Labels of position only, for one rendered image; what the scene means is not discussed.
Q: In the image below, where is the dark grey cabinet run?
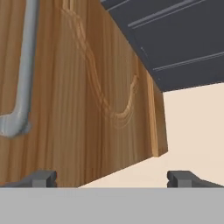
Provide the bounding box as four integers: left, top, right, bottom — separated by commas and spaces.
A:
100, 0, 224, 94

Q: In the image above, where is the grey cabinet door handle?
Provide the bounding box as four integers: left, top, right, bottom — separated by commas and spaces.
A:
0, 0, 40, 138

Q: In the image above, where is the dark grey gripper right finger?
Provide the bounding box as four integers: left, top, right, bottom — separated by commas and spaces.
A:
166, 170, 224, 188

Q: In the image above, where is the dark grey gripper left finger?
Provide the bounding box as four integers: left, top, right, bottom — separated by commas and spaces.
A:
0, 170, 58, 188

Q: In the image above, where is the wooden cabinet door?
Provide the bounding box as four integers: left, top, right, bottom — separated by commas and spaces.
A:
0, 0, 169, 188

